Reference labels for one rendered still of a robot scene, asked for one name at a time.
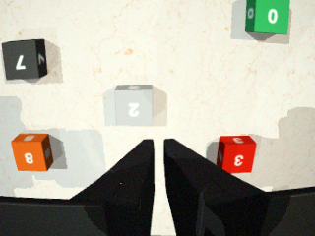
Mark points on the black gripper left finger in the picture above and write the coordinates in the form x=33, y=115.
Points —
x=119, y=203

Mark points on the orange block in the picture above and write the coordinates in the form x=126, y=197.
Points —
x=32, y=152

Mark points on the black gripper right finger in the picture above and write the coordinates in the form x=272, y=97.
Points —
x=205, y=200

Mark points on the red block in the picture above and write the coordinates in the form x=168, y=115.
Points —
x=235, y=154

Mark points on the green block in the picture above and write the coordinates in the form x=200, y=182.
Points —
x=267, y=16

